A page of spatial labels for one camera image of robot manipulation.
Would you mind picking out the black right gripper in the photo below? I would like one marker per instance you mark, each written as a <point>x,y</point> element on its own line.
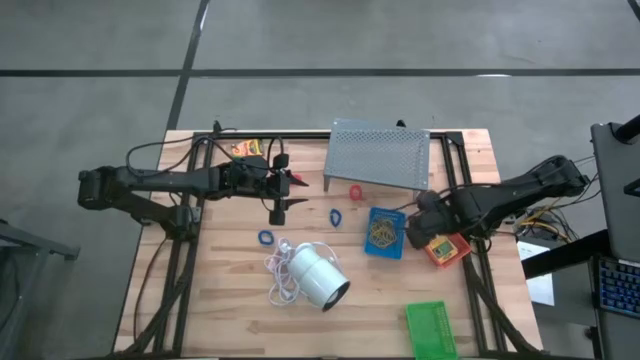
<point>427,220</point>

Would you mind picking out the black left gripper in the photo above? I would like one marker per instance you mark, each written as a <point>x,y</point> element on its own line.
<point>260,177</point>

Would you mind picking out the yellow and green card box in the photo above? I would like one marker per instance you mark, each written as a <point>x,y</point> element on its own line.
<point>442,248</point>

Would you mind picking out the blue plastic basket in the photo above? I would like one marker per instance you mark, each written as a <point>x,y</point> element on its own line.
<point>395,215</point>

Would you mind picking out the orange plastic basket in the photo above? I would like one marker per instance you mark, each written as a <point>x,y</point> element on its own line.
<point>462,245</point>

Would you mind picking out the long yellow rubber band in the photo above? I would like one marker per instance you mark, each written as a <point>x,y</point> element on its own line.
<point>382,227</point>

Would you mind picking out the white spotlight lamp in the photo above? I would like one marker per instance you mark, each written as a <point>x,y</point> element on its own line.
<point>315,272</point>

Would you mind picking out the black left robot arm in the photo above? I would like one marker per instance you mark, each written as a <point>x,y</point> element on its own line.
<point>150,180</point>

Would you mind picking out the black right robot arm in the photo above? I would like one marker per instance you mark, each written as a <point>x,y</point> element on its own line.
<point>525,187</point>

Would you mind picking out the black side desk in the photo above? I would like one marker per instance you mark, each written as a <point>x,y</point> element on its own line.
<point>560,257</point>

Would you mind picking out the blue spiral wrist coil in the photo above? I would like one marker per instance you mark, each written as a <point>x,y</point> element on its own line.
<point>260,238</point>
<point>331,218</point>

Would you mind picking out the yellow crayon box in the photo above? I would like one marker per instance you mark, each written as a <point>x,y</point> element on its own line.
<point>247,147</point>

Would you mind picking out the grey perforated metal shelf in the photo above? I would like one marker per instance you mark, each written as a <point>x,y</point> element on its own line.
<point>377,155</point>

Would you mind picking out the green plastic basket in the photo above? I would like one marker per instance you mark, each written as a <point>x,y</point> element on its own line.
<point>430,330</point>

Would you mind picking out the white paper sheet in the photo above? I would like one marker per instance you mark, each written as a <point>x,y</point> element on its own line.
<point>540,285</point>

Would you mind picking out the black backlit keyboard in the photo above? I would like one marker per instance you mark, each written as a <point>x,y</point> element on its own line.
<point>620,285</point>

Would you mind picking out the grey metal bench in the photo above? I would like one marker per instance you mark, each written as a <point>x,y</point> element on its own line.
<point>30,245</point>

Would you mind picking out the black aluminium rig frame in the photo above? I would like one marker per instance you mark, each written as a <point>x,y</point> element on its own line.
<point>310,135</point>

